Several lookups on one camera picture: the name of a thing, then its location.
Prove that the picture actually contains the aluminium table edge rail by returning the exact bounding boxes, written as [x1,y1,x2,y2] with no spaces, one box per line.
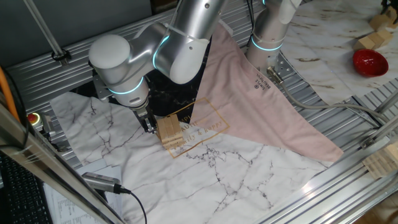
[254,161,398,224]

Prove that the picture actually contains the orange cable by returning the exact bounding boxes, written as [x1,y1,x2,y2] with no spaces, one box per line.
[0,67,20,123]

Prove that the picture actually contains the beige marble cloth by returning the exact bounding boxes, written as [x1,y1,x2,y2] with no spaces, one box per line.
[278,0,398,106]

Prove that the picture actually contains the grey ribbed camera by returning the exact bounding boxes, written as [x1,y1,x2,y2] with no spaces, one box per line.
[81,172,123,195]

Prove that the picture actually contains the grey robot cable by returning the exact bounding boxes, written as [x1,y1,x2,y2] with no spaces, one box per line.
[266,66,398,124]

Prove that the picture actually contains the thin metal rod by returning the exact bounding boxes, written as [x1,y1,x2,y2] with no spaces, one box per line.
[23,0,68,67]

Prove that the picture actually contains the aluminium frame strut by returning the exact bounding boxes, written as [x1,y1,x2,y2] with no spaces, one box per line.
[373,89,398,115]
[360,119,398,150]

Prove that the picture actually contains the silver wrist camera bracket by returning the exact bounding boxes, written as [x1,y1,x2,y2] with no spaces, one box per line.
[92,68,110,101]

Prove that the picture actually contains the white printed paper sheets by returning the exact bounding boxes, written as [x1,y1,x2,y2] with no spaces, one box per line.
[43,158,123,224]

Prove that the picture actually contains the red bowl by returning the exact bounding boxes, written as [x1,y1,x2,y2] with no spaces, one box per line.
[352,49,389,78]

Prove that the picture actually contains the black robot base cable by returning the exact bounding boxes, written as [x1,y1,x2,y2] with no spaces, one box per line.
[247,0,256,47]

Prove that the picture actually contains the red emergency stop button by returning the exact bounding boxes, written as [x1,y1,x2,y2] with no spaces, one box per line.
[26,111,44,131]

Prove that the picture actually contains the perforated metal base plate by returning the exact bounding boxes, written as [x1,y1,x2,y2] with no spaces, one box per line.
[267,51,298,83]

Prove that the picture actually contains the aluminium frame bar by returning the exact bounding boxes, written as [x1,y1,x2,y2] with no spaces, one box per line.
[0,102,127,224]

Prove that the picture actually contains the black keyboard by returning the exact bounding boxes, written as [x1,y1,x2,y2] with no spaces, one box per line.
[0,155,53,224]

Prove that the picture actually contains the black camera cable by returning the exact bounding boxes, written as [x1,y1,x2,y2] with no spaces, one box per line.
[113,184,148,224]

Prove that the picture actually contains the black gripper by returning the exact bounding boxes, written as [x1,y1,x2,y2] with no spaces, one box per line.
[134,108,158,134]

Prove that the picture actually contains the marble pink black tablecloth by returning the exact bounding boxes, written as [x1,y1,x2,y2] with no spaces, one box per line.
[49,21,345,224]

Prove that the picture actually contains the grey metal clamp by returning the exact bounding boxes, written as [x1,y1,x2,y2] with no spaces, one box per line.
[42,114,71,153]

